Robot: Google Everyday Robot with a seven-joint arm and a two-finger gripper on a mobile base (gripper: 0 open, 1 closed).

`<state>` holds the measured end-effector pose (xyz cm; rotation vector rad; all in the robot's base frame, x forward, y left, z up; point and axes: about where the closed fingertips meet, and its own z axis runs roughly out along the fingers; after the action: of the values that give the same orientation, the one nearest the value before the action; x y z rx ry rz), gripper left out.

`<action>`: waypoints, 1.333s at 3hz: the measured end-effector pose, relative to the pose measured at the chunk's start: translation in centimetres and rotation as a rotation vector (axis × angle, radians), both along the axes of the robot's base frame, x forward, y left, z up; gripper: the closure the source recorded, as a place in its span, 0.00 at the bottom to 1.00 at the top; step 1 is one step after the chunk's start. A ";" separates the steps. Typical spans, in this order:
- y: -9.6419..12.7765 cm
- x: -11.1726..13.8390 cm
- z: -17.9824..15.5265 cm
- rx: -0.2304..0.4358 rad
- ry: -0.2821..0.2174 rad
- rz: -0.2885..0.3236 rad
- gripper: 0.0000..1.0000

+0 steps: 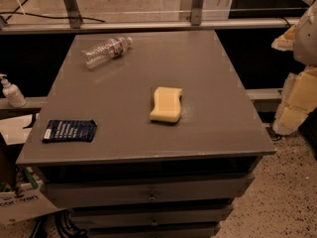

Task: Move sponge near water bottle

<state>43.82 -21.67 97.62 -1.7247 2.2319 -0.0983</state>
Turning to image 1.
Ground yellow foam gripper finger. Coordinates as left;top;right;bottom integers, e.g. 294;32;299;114
272;66;317;135
271;25;297;51

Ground yellow sponge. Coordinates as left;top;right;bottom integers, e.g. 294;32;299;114
150;86;182;123

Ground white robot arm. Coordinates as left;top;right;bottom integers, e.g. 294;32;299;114
271;1;317;135

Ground clear plastic water bottle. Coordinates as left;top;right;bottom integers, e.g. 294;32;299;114
81;37;133;69

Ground white pump dispenser bottle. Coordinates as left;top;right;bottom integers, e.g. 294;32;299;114
0;73;27;108

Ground grey drawer cabinet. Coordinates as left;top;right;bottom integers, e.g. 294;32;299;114
18;31;274;238

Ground dark blue snack packet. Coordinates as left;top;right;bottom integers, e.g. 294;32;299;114
42;120;97;143

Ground white cardboard box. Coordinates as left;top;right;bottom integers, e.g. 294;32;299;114
0;180;60;225

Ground metal frame rail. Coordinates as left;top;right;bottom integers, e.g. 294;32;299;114
0;0;314;35

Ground black cables under cabinet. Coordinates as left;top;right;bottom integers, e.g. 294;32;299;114
29;210;88;238

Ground black cable on floor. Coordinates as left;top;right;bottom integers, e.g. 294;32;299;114
0;0;107;24

